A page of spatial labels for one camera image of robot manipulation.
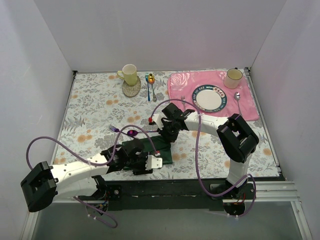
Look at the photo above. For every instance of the white plate blue rim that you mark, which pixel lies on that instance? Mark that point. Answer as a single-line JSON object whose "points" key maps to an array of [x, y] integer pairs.
{"points": [[209, 98]]}

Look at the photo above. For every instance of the speckled round coaster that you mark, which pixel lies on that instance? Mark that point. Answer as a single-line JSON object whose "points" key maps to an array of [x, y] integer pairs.
{"points": [[131, 90]]}

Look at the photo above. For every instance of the cream enamel mug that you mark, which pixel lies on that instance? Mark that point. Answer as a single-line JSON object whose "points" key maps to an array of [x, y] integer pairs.
{"points": [[232, 78]]}

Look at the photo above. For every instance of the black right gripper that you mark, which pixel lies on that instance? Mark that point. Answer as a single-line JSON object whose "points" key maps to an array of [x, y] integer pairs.
{"points": [[167, 129]]}

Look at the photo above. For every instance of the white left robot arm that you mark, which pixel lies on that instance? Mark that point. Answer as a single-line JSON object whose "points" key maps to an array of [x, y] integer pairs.
{"points": [[108, 161]]}

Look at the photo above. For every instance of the silver fork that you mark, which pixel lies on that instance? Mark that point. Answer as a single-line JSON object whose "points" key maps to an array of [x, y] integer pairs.
{"points": [[183, 102]]}

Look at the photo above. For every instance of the dark green cloth napkin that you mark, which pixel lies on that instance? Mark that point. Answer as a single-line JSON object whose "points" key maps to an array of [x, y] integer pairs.
{"points": [[157, 147]]}

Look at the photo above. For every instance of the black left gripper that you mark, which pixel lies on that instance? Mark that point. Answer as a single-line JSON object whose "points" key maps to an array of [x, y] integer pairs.
{"points": [[139, 163]]}

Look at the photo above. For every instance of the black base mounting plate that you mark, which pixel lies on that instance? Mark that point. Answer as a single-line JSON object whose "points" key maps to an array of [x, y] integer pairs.
{"points": [[163, 195]]}

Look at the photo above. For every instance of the yellow-green mug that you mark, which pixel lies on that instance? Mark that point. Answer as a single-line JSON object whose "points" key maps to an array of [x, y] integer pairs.
{"points": [[128, 74]]}

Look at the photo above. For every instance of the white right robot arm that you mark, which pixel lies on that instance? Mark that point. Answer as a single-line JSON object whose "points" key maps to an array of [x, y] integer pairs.
{"points": [[236, 136]]}

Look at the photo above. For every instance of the blue handled spoon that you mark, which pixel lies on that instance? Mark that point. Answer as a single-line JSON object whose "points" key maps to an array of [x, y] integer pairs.
{"points": [[148, 87]]}

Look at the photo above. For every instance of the aluminium frame rail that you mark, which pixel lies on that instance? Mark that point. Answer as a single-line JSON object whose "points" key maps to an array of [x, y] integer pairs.
{"points": [[275, 190]]}

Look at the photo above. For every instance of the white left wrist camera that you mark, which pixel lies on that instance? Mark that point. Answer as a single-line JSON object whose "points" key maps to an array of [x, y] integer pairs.
{"points": [[153, 162]]}

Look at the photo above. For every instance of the gold rainbow spoon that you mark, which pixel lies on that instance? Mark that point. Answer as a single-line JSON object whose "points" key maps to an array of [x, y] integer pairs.
{"points": [[151, 81]]}

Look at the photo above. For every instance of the silver spoon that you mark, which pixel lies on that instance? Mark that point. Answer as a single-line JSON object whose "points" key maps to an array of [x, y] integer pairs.
{"points": [[237, 97]]}

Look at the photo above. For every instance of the purple spoon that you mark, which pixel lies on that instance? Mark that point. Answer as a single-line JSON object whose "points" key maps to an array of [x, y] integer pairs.
{"points": [[133, 133]]}

